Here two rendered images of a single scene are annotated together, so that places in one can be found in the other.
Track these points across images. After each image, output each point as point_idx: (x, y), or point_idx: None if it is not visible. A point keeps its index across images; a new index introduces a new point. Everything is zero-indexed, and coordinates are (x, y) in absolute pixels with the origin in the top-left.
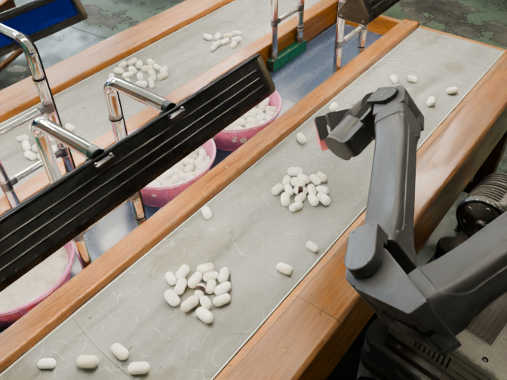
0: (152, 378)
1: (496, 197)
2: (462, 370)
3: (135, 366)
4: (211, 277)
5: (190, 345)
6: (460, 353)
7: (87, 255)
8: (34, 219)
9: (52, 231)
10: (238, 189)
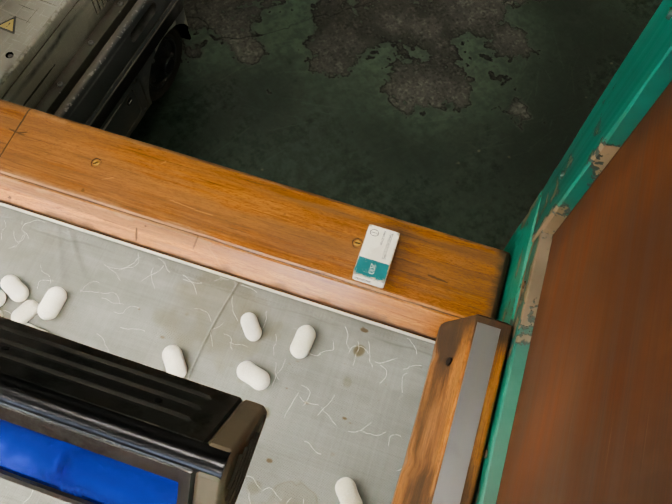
0: (184, 339)
1: None
2: (23, 92)
3: (175, 363)
4: None
5: (112, 308)
6: (4, 81)
7: None
8: (41, 365)
9: (52, 346)
10: None
